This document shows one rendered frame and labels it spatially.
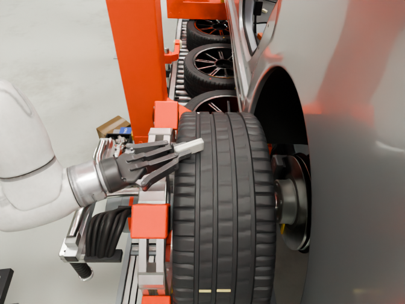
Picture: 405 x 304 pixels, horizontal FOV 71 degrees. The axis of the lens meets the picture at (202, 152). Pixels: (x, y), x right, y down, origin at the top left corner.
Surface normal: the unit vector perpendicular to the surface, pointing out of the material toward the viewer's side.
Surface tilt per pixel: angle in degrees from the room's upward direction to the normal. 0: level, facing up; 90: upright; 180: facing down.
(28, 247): 0
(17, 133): 65
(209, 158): 10
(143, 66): 90
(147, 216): 35
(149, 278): 45
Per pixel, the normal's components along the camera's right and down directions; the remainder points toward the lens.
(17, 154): 0.54, 0.33
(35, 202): 0.37, 0.27
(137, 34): 0.00, 0.73
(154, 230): 0.03, -0.14
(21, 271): 0.03, -0.69
